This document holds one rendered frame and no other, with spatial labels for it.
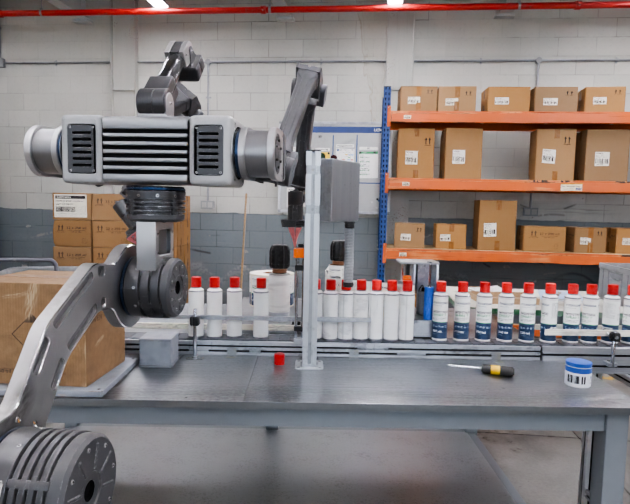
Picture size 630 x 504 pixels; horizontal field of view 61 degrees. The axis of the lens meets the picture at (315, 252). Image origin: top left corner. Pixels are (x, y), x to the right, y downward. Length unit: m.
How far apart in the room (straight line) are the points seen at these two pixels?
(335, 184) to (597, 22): 5.59
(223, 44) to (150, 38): 0.88
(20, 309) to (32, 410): 0.56
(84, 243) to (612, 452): 4.62
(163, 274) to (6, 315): 0.50
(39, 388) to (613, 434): 1.38
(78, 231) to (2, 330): 3.82
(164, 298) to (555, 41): 5.98
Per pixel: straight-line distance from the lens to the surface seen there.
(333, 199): 1.62
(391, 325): 1.84
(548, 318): 1.99
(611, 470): 1.73
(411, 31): 6.48
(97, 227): 5.33
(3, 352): 1.64
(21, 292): 1.57
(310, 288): 1.66
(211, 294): 1.82
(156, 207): 1.25
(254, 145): 1.20
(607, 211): 6.76
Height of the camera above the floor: 1.34
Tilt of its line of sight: 5 degrees down
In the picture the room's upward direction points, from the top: 1 degrees clockwise
